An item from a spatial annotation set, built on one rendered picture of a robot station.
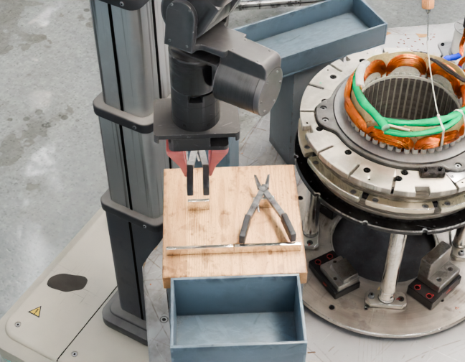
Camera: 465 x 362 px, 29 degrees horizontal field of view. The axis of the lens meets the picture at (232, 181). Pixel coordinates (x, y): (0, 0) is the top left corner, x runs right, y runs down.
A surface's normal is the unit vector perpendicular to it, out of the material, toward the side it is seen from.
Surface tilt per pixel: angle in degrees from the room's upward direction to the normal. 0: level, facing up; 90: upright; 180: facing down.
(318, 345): 0
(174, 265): 0
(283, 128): 90
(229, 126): 1
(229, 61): 80
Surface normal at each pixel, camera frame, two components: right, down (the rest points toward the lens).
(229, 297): 0.04, 0.73
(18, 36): 0.00, -0.69
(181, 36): -0.49, 0.50
